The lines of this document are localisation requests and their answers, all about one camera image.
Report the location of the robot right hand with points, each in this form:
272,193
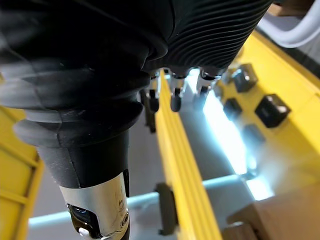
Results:
95,75

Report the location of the yellow shelf side panel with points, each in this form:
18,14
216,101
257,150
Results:
17,175

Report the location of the black shelf clip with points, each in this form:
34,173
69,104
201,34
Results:
166,207

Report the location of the yellow shelf board with housings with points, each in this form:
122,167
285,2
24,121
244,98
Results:
295,150

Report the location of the black plastic housing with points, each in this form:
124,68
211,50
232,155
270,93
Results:
246,77
232,107
272,111
253,135

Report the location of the brown cardboard box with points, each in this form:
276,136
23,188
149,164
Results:
280,215

